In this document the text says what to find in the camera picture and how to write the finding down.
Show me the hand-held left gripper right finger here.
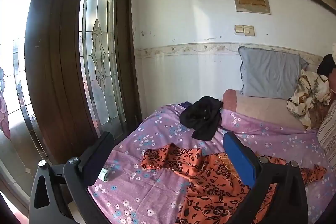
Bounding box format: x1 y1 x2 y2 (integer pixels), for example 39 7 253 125
223 132 309 224

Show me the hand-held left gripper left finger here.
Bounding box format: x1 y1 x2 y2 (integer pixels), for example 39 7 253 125
28 132 114 224

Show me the orange black floral garment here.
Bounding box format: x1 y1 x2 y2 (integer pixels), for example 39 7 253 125
140 143 327 224

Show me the beige pink bolster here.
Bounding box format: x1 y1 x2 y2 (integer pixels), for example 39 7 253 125
223 89 307 131

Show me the purple floral bedsheet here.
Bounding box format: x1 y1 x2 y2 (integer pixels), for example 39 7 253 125
87 103 336 224

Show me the grey pillow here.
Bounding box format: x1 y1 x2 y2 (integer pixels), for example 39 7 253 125
238 46 309 101

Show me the cream brown floral cloth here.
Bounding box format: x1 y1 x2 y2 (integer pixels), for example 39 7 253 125
286 69 332 130

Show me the striped pillow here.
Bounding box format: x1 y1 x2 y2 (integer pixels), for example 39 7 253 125
316 101 336 164

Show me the wooden stained glass door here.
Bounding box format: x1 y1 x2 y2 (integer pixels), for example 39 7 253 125
25 0 143 165

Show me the beige light switch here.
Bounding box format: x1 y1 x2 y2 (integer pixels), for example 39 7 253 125
234 25 255 37

